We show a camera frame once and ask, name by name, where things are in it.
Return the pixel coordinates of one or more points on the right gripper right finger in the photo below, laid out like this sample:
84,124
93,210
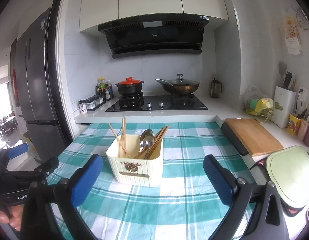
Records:
267,220

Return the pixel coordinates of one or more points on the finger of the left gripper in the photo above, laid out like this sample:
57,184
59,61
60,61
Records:
10,153

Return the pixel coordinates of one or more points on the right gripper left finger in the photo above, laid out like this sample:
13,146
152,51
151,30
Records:
39,221

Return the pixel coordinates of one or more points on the wooden chopstick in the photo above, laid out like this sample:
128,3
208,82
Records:
119,141
121,150
157,141
158,138
123,137

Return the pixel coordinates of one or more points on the cream ribbed utensil holder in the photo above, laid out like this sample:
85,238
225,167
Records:
129,170

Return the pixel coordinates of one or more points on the slim steel spoon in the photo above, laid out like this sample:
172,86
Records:
142,144

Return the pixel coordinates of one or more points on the large steel spoon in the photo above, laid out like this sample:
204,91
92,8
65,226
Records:
149,140

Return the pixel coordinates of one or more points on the person's left hand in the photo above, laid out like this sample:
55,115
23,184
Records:
16,220

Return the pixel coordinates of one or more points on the wooden cutting board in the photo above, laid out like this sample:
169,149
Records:
256,139

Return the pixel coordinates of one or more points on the teal white plaid tablecloth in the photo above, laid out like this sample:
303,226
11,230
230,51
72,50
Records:
175,201

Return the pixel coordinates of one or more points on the yellow cup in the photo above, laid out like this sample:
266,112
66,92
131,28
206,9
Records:
293,124

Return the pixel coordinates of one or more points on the black rolled mat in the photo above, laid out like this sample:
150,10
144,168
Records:
228,132

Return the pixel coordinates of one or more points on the grey refrigerator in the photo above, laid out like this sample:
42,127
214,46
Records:
37,91

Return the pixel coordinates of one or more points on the black gas stove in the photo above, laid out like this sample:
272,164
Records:
140,102

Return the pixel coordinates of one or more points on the sauce bottles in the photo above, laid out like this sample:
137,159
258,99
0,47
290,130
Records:
104,88

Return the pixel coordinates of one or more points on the yellow green plastic bag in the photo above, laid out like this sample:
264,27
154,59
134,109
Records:
258,104

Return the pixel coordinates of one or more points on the white knife block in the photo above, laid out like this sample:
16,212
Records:
283,105

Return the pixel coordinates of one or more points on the black clay pot red lid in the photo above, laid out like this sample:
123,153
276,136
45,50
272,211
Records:
129,87

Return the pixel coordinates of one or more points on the wok with glass lid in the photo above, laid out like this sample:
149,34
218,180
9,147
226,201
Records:
179,86

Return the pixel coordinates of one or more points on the black range hood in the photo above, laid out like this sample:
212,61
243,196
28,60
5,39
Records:
166,33

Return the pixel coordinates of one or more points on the wall calendar paper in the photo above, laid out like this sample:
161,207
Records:
291,34

